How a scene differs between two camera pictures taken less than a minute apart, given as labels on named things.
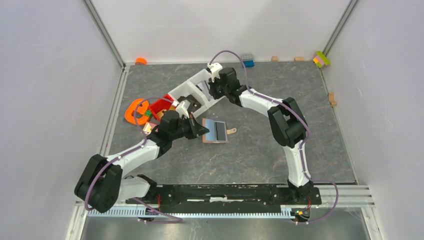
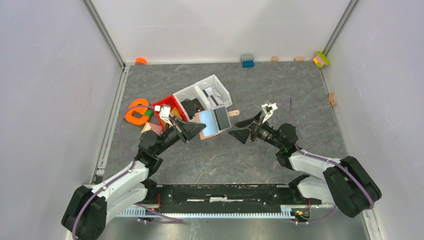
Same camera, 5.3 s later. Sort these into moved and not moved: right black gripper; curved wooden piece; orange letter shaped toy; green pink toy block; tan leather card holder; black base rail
Moved: tan leather card holder; right black gripper
Not moved: green pink toy block; black base rail; curved wooden piece; orange letter shaped toy
